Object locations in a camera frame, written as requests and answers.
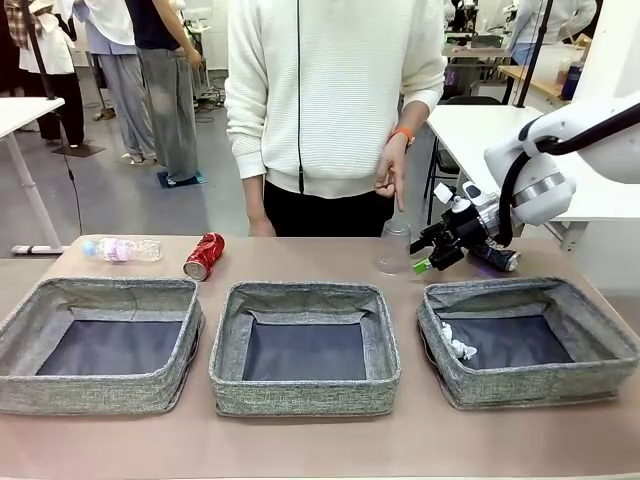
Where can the bystander light shirt grey trousers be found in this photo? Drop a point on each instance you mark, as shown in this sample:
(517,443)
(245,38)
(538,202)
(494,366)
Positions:
(120,90)

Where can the orange wristwatch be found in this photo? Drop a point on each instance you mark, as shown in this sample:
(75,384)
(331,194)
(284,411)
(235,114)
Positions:
(402,134)

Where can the plastic bottle with pink label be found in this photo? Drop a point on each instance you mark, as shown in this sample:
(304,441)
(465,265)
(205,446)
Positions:
(125,250)

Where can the bystander in light blue shirt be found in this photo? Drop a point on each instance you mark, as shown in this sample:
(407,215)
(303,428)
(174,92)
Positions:
(530,25)

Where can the person's right hand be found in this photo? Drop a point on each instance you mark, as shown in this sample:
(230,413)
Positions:
(261,226)

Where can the person's left hand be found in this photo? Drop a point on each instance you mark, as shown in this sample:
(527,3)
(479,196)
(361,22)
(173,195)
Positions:
(395,165)

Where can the crumpled white paper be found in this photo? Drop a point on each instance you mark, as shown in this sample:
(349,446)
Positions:
(457,346)

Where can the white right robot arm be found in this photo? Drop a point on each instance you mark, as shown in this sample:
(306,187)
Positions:
(605,150)

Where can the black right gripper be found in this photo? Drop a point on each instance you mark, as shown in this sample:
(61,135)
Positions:
(467,225)

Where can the clear plastic cup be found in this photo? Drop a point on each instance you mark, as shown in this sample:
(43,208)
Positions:
(394,250)

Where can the black folding chair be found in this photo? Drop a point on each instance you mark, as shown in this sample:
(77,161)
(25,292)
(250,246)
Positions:
(442,165)

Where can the crushed red can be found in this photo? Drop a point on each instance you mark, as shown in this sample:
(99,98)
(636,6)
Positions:
(205,257)

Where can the person's left forearm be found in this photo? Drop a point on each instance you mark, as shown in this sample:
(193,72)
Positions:
(417,112)

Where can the workbench with lab equipment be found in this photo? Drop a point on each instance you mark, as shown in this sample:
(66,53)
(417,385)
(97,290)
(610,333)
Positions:
(475,42)

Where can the crushed black silver can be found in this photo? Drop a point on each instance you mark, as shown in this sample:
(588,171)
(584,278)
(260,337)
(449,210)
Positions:
(502,259)

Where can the dark blue bottle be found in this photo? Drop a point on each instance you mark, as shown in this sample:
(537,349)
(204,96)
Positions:
(571,82)

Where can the blue floor mat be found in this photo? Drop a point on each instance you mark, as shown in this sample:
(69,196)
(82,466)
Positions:
(192,179)

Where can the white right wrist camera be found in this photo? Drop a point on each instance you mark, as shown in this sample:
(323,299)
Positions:
(470,192)

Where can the grey fabric basket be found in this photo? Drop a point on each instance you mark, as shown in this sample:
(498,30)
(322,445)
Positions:
(75,395)
(300,397)
(525,387)

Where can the thin black pole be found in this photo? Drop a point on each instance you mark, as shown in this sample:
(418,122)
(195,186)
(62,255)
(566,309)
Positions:
(520,104)

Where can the wooden table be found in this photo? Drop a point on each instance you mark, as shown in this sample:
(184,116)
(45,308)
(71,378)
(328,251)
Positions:
(545,85)

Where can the bystander in plaid shirt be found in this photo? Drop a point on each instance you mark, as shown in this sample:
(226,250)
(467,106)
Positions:
(20,25)

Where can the person's right forearm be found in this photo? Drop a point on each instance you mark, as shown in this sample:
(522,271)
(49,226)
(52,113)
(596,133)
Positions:
(252,195)

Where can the large white table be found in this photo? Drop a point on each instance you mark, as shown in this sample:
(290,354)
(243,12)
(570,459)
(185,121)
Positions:
(465,135)

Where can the person in white sweater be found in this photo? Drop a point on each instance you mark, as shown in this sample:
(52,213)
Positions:
(325,100)

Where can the bystander white shirt black trousers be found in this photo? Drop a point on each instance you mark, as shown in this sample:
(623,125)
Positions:
(50,50)

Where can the bystander dark top wide trousers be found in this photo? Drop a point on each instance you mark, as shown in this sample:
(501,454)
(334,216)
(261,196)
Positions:
(170,100)

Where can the black stand with flat base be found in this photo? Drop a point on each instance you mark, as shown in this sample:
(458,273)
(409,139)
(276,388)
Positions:
(80,150)

